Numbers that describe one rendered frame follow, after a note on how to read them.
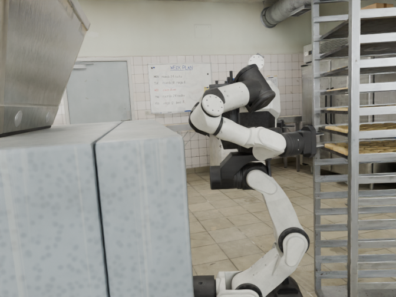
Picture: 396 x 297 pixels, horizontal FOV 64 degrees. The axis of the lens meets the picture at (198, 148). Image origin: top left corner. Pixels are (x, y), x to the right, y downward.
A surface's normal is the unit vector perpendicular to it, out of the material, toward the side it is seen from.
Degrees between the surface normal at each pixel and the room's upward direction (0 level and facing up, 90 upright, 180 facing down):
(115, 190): 90
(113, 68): 90
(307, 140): 90
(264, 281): 90
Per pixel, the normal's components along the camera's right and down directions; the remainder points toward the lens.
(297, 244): -0.05, 0.14
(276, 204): 0.07, 0.52
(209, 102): 0.40, -0.41
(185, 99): 0.26, 0.11
